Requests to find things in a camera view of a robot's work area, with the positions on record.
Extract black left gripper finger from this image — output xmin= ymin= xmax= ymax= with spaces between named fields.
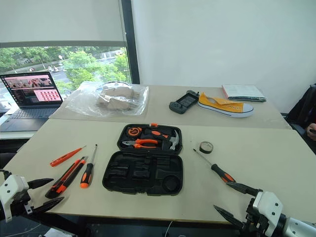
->
xmin=33 ymin=196 xmax=66 ymax=214
xmin=27 ymin=178 xmax=55 ymax=190

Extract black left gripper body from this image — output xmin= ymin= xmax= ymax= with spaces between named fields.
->
xmin=11 ymin=188 xmax=35 ymax=216

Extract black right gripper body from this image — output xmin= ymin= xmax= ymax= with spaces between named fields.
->
xmin=243 ymin=196 xmax=271 ymax=237

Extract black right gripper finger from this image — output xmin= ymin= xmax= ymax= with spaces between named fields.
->
xmin=225 ymin=181 xmax=264 ymax=197
xmin=213 ymin=204 xmax=245 ymax=229

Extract black orange utility knife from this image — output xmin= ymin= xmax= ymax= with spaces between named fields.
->
xmin=45 ymin=156 xmax=88 ymax=199

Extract long black orange screwdriver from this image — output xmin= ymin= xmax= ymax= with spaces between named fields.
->
xmin=193 ymin=148 xmax=237 ymax=184

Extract orange voltage tester pen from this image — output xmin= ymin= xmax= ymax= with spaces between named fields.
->
xmin=49 ymin=145 xmax=87 ymax=168

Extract short black orange screwdriver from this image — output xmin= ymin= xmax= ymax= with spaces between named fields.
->
xmin=79 ymin=144 xmax=98 ymax=189

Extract black electrical tape roll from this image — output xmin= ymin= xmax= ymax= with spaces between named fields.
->
xmin=199 ymin=141 xmax=214 ymax=155

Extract black plastic tool case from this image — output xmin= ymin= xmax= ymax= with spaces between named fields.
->
xmin=102 ymin=122 xmax=184 ymax=197

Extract open black laptop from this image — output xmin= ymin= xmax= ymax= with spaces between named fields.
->
xmin=0 ymin=71 xmax=64 ymax=133

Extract yellow canvas sneaker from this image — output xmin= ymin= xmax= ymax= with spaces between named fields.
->
xmin=197 ymin=92 xmax=254 ymax=119

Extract clear plastic bag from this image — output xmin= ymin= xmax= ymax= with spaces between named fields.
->
xmin=60 ymin=81 xmax=150 ymax=117

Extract white book stack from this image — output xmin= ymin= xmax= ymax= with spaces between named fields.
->
xmin=221 ymin=83 xmax=268 ymax=103

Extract person in dark clothes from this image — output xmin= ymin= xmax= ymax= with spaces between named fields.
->
xmin=287 ymin=83 xmax=316 ymax=142

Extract gray handheld game controller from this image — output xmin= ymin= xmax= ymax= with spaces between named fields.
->
xmin=168 ymin=89 xmax=200 ymax=115

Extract orange black tape measure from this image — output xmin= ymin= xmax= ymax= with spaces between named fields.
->
xmin=126 ymin=125 xmax=142 ymax=137

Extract beige cardboard pieces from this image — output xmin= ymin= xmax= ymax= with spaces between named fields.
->
xmin=95 ymin=86 xmax=140 ymax=111

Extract white roller window blind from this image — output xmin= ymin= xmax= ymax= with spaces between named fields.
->
xmin=0 ymin=0 xmax=128 ymax=48

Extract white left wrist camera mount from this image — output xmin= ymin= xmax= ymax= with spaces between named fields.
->
xmin=0 ymin=174 xmax=30 ymax=223

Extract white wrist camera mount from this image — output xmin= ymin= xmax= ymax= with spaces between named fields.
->
xmin=0 ymin=174 xmax=30 ymax=223
xmin=251 ymin=191 xmax=284 ymax=229

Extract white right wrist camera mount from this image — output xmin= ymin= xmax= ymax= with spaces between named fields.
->
xmin=251 ymin=191 xmax=284 ymax=229

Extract thin white cable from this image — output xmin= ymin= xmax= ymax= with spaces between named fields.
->
xmin=165 ymin=220 xmax=174 ymax=237

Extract claw hammer orange black handle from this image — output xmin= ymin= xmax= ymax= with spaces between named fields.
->
xmin=144 ymin=128 xmax=182 ymax=152

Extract orange handled pliers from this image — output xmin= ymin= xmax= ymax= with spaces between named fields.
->
xmin=121 ymin=138 xmax=159 ymax=150

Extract white round ring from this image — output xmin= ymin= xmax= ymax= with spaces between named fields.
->
xmin=95 ymin=80 xmax=131 ymax=93

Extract black window frame post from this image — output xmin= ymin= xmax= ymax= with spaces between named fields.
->
xmin=120 ymin=0 xmax=140 ymax=85

